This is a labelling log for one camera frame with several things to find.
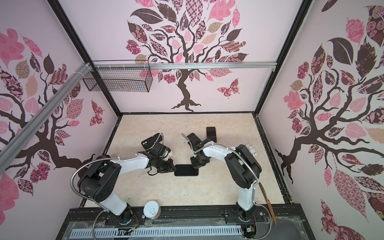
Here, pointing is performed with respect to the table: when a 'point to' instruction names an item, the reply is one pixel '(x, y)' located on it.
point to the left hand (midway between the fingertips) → (175, 171)
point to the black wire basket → (127, 76)
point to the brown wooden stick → (268, 203)
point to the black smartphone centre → (194, 139)
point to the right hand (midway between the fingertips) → (197, 166)
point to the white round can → (152, 209)
